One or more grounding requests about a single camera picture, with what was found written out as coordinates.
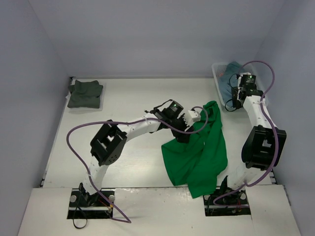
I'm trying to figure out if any white plastic laundry basket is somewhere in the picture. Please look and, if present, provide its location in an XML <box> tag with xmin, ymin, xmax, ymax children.
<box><xmin>212</xmin><ymin>61</ymin><xmax>265</xmax><ymax>112</ymax></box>

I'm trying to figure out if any grey t-shirt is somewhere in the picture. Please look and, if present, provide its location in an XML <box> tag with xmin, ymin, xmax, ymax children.
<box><xmin>67</xmin><ymin>80</ymin><xmax>103</xmax><ymax>109</ymax></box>

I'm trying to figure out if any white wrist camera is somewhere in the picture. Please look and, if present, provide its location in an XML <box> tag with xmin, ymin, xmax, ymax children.
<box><xmin>183</xmin><ymin>110</ymin><xmax>201</xmax><ymax>126</ymax></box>
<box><xmin>236</xmin><ymin>72</ymin><xmax>251</xmax><ymax>80</ymax></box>

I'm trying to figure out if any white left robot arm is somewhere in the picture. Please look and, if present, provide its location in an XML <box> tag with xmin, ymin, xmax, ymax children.
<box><xmin>79</xmin><ymin>101</ymin><xmax>201</xmax><ymax>207</ymax></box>

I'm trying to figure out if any green t-shirt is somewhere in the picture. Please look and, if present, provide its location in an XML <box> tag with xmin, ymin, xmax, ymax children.
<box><xmin>161</xmin><ymin>101</ymin><xmax>228</xmax><ymax>198</ymax></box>

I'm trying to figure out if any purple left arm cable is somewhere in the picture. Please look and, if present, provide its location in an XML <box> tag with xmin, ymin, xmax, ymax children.
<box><xmin>66</xmin><ymin>106</ymin><xmax>209</xmax><ymax>224</ymax></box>

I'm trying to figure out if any light blue t-shirt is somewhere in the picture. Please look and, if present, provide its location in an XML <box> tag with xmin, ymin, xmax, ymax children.
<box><xmin>218</xmin><ymin>61</ymin><xmax>241</xmax><ymax>110</ymax></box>

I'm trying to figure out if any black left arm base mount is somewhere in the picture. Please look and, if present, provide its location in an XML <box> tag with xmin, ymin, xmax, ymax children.
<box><xmin>67</xmin><ymin>189</ymin><xmax>113</xmax><ymax>219</ymax></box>

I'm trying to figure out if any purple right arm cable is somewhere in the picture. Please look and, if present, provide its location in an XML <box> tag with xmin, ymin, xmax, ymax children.
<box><xmin>213</xmin><ymin>60</ymin><xmax>280</xmax><ymax>207</ymax></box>

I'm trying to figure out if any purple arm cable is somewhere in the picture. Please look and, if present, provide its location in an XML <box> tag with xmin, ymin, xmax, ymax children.
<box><xmin>213</xmin><ymin>60</ymin><xmax>280</xmax><ymax>207</ymax></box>
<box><xmin>66</xmin><ymin>106</ymin><xmax>209</xmax><ymax>224</ymax></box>

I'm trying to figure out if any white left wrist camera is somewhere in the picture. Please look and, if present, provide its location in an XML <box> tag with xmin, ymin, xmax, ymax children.
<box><xmin>183</xmin><ymin>110</ymin><xmax>201</xmax><ymax>126</ymax></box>

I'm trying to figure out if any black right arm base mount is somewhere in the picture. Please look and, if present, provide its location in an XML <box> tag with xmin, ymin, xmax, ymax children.
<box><xmin>203</xmin><ymin>177</ymin><xmax>251</xmax><ymax>217</ymax></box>

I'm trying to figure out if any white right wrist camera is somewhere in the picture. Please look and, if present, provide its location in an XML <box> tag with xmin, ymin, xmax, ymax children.
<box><xmin>236</xmin><ymin>72</ymin><xmax>251</xmax><ymax>80</ymax></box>

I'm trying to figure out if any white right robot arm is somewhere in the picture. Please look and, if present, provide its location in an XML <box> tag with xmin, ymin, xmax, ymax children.
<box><xmin>218</xmin><ymin>72</ymin><xmax>286</xmax><ymax>203</ymax></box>

